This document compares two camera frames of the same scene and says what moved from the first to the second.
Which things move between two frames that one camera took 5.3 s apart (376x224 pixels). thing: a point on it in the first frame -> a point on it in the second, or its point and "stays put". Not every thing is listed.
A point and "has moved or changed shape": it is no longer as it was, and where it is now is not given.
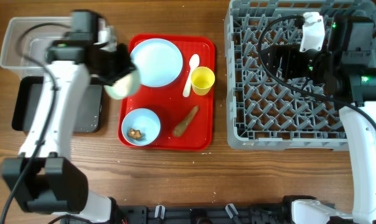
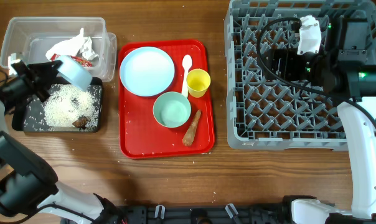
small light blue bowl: (145, 121) has moved or changed shape
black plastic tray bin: (27, 93) stays put
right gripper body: (296, 65) stays put
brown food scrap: (134, 134) -> (81, 122)
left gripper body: (118, 65) -> (22, 88)
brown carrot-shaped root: (178, 130) -> (188, 137)
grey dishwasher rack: (267, 112) stays put
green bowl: (125, 87) -> (172, 109)
